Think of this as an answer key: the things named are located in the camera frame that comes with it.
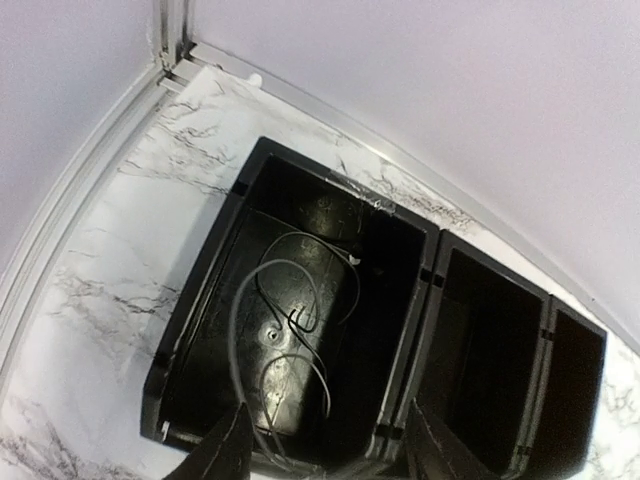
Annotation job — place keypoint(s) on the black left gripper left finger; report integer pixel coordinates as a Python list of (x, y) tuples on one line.
[(224, 453)]

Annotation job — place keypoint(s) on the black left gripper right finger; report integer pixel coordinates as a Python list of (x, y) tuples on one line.
[(434, 452)]

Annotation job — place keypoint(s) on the black compartment tray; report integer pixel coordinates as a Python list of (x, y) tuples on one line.
[(328, 308)]

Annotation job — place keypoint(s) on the left aluminium corner post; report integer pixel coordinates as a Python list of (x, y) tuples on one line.
[(172, 31)]

